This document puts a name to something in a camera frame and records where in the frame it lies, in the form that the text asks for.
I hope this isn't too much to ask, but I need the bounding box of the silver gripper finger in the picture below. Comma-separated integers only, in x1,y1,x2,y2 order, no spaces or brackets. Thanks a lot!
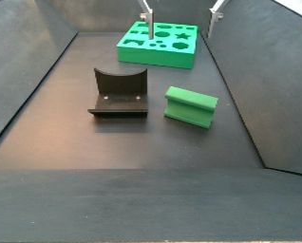
137,0,153,40
207,0,228,38

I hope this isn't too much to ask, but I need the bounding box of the black curved fixture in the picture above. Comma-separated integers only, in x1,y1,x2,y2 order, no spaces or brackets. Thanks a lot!
88,68,148,116

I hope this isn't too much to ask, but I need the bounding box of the green shape sorter block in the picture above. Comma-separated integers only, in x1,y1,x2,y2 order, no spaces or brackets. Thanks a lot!
116,21,198,69

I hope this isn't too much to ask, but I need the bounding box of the green arch object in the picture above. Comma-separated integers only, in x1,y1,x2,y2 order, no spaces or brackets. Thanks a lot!
163,86,218,128

